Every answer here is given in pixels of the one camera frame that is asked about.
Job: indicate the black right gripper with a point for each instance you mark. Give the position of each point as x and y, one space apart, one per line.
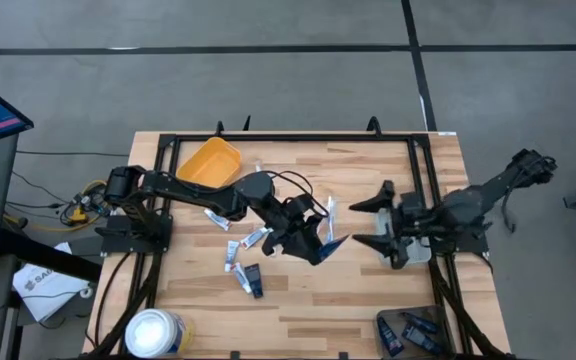
415 230

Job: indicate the white lidded canister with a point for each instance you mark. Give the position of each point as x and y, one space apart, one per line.
155 334

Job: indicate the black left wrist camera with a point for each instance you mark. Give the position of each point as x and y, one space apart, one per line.
300 205

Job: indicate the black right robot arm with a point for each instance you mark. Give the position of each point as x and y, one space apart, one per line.
493 187

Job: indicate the yellow plastic bin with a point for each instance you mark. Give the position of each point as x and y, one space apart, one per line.
208 162

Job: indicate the white toothpaste tube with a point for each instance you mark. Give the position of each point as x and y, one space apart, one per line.
254 238
231 255
241 278
217 219

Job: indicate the dark grey plastic tray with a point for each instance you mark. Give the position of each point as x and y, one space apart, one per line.
433 347

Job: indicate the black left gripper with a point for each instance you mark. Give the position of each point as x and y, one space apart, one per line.
288 232

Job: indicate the dark navy squeeze tube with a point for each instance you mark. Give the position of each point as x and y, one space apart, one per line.
420 322
389 337
422 340
254 280

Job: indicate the small clear pack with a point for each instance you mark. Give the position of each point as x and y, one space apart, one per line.
259 167

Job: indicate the black metal rig frame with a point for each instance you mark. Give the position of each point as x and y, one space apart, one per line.
293 137

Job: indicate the clear toothbrush pack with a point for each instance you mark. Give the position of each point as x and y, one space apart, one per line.
329 220
335 215

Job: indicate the white printed paper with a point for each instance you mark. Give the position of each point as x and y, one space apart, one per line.
43 285

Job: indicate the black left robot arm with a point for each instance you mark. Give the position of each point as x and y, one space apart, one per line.
193 192

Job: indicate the white plastic bin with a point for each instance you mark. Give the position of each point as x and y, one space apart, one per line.
420 254

